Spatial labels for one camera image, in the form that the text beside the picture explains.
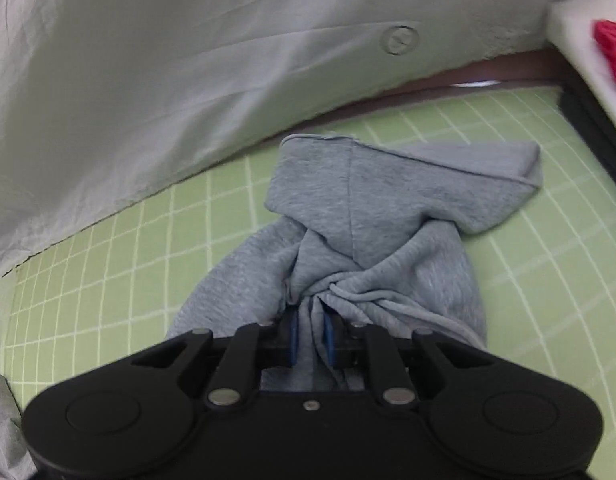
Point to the dark brown bed frame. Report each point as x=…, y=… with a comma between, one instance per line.
x=468, y=77

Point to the white folded shirt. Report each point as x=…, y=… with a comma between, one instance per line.
x=573, y=30

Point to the red checked folded cloth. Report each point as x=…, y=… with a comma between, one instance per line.
x=614, y=50

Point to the light grey printed sheet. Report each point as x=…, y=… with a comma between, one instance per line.
x=187, y=85

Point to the grey hoodie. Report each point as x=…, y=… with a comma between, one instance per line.
x=383, y=220

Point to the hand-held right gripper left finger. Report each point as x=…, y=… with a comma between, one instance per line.
x=291, y=341

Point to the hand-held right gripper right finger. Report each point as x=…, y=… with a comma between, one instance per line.
x=329, y=340

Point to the green grid mat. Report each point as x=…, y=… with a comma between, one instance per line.
x=538, y=280

